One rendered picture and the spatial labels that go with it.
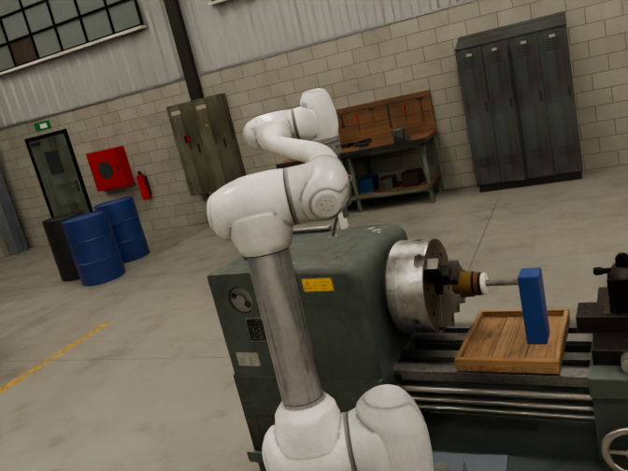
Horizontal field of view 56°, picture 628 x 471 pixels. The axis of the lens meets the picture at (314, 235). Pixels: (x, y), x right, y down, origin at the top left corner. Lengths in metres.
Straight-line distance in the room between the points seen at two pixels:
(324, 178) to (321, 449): 0.62
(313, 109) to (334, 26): 7.10
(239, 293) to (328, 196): 0.89
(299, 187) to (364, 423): 0.57
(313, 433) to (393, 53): 7.47
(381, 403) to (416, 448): 0.13
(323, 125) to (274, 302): 0.67
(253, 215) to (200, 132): 8.44
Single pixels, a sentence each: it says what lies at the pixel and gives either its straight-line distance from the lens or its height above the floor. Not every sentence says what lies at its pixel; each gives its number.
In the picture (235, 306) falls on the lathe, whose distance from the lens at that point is 2.08.
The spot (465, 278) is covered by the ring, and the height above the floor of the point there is 1.11.
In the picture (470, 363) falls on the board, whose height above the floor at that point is 0.89.
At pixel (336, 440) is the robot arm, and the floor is 1.01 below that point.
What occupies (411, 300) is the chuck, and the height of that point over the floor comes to 1.09.
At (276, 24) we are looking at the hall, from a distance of 9.26.
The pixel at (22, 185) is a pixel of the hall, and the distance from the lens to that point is 13.04.
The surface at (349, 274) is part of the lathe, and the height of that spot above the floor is 1.23.
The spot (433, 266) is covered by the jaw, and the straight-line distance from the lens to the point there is 1.88.
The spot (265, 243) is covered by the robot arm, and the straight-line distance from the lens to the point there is 1.29.
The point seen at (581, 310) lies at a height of 1.02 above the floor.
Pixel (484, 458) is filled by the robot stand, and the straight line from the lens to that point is 1.74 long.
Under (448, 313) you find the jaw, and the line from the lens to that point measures 1.97.
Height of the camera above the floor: 1.79
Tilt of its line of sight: 14 degrees down
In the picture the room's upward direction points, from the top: 13 degrees counter-clockwise
